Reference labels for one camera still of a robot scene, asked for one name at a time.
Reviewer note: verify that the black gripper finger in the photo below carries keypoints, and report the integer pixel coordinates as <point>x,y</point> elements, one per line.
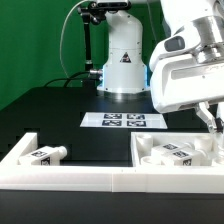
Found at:
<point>215,124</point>

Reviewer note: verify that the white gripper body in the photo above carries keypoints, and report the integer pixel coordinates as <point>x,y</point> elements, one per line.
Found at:
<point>178,82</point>

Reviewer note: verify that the white square tabletop panel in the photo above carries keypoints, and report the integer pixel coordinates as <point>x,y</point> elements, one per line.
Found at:
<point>143,142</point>

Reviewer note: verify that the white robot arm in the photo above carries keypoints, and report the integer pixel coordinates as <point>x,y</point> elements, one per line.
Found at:
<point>124,71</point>

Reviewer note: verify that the white sheet with fiducial tags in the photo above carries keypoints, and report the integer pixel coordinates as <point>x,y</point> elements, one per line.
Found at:
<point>123,120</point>

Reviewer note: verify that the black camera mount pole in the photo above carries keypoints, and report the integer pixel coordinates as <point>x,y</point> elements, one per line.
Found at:
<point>90,14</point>

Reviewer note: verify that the white U-shaped fence wall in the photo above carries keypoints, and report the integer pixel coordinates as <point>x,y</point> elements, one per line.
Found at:
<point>137,178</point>

